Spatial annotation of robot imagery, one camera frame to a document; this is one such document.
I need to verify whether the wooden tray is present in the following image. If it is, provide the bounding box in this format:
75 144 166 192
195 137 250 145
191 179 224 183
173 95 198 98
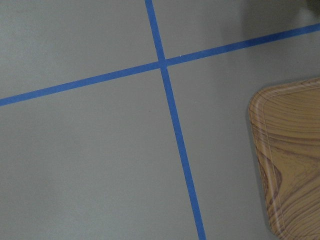
248 78 320 240

